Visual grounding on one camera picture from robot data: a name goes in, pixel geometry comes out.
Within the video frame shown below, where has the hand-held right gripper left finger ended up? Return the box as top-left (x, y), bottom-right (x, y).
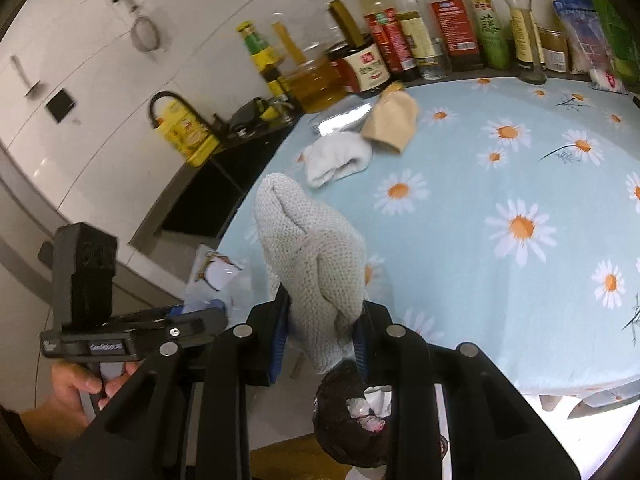
top-left (52, 285), bottom-right (294, 480)

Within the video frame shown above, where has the brown paper cup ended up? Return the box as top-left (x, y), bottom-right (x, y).
top-left (360, 91), bottom-right (420, 154)

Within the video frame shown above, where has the grey knitted sock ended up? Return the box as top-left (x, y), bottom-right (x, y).
top-left (254, 172), bottom-right (368, 374)

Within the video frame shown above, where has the black cap red label bottle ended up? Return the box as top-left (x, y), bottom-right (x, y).
top-left (345, 0), bottom-right (420, 84)

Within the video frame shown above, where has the white sock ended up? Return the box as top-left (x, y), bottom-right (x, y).
top-left (304, 131), bottom-right (374, 189)

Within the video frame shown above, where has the small brown jar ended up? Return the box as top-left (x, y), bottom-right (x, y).
top-left (537, 27), bottom-right (572, 74)

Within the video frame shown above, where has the blue white packet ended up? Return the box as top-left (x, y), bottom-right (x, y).
top-left (552, 0), bottom-right (617, 77)

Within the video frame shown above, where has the yellow cap clear bottle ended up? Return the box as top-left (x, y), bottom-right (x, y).
top-left (376, 0), bottom-right (449, 82)

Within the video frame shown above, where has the blue daisy print tablecloth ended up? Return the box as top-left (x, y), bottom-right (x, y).
top-left (216, 76), bottom-right (640, 409)

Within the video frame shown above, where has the white paper bag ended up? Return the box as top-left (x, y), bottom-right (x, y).
top-left (186, 244), bottom-right (247, 312)

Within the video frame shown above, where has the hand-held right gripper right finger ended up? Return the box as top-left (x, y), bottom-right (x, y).
top-left (350, 301), bottom-right (582, 480)

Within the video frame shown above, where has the green yellow label bottle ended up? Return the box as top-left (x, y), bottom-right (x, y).
top-left (236, 20), bottom-right (292, 102)

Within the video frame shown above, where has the person's left hand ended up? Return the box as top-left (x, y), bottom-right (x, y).
top-left (21, 361), bottom-right (145, 440)

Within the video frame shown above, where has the person's left forearm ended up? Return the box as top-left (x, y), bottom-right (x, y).
top-left (0, 404), bottom-right (68, 480)

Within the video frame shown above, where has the green packet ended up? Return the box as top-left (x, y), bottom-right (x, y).
top-left (587, 0), bottom-right (640, 87)

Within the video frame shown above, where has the hanging metal utensil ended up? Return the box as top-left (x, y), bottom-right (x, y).
top-left (9, 55), bottom-right (44, 99)

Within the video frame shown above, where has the black kitchen sink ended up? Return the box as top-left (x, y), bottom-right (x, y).
top-left (161, 129), bottom-right (283, 239)

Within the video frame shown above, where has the small white packet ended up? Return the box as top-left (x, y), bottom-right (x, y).
top-left (589, 67), bottom-right (629, 95)

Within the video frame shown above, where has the clear plastic bag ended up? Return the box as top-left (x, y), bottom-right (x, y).
top-left (346, 384), bottom-right (394, 434)

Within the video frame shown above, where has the silver knife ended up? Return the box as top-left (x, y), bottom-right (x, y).
top-left (566, 396), bottom-right (637, 421)

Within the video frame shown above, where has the black bagged trash bin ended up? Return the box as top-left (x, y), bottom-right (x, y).
top-left (312, 359), bottom-right (396, 470)

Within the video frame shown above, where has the slim clear gold cap bottle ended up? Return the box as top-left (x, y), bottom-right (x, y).
top-left (494, 0), bottom-right (549, 84)

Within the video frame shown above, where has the yellow detergent pouch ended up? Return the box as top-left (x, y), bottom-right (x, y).
top-left (154, 99), bottom-right (222, 169)

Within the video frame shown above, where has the yellow sponge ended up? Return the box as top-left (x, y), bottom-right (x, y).
top-left (255, 99), bottom-right (282, 122)

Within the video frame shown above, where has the gold cap red label bottle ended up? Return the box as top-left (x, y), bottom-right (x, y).
top-left (415, 0), bottom-right (484, 72)

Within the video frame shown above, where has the black faucet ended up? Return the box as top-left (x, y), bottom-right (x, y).
top-left (148, 90), bottom-right (228, 147)

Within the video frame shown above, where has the clear cooking oil jug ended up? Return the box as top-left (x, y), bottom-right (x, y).
top-left (269, 7), bottom-right (347, 114)

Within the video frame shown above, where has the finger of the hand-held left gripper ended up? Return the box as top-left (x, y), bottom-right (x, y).
top-left (114, 298), bottom-right (225, 325)
top-left (142, 309), bottom-right (230, 359)

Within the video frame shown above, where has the brown floor mat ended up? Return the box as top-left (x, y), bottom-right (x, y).
top-left (248, 432), bottom-right (331, 480)

